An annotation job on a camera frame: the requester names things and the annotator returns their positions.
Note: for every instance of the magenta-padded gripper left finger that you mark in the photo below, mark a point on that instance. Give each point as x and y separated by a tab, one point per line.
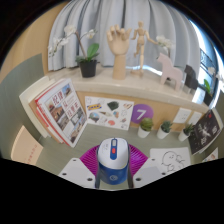
76	171

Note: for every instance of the peach paper booklet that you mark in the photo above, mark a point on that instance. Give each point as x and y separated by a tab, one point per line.
25	146

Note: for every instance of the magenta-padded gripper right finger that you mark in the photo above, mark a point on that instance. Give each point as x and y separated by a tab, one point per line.
148	171

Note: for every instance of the wooden hand model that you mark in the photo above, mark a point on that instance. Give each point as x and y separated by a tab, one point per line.
119	46

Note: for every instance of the white wall socket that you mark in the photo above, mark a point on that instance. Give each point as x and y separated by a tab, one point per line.
196	118
182	115

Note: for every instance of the spiky succulent in white pot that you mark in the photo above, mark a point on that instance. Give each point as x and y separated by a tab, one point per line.
183	136

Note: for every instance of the red-spined photo-cover book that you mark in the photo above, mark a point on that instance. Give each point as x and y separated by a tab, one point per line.
65	113

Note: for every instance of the thick white book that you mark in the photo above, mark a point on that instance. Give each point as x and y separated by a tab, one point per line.
31	93

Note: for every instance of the rosette succulent in white pot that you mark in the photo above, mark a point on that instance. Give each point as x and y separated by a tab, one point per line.
162	133

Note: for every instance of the round-leaf succulent in white pot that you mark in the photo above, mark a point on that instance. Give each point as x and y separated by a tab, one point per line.
144	131

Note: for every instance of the grey pleated curtain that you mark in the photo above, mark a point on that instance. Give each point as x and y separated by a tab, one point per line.
100	16

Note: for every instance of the white sticker sheet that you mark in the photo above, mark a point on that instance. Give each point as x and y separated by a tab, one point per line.
108	113

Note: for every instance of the tan-cover book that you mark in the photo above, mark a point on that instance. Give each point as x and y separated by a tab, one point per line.
35	113

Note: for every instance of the white cartoon-print mouse pad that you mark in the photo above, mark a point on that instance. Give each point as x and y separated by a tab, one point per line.
173	160

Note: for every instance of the colourful sticker sheet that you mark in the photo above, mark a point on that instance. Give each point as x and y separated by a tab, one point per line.
210	156

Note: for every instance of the wooden artist mannequin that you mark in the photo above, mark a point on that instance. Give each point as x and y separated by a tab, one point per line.
141	41

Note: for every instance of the purple round number sticker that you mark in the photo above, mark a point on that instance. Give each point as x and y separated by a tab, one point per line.
141	113

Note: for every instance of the white and blue computer mouse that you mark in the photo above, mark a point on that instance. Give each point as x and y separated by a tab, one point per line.
112	163

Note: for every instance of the pink wooden horse figure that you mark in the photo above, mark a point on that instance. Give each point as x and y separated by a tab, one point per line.
170	71

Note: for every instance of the black-cover book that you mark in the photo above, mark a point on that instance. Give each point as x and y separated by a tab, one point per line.
205	131

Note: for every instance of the light wooden desk ledge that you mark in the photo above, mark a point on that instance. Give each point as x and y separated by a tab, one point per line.
110	85

